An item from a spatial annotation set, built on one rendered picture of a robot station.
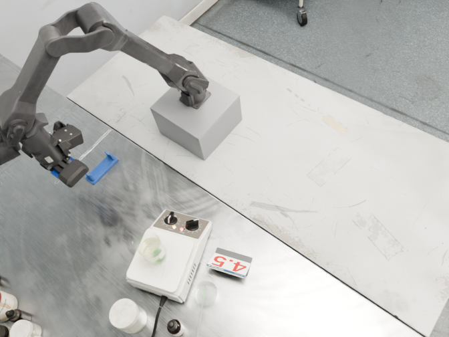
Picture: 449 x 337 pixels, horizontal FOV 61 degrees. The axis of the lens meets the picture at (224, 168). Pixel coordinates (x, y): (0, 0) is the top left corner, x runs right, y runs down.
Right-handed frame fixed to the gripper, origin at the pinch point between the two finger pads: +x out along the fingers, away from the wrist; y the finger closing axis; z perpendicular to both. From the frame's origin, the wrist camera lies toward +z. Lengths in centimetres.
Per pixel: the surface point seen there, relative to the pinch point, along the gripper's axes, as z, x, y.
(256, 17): 179, 103, 70
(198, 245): 4.9, 4.7, -38.9
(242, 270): 7, 9, -49
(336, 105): 62, 12, -43
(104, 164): 8.9, 10.1, 0.2
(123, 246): -4.9, 11.1, -21.2
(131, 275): -9.1, 2.3, -32.2
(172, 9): 137, 82, 110
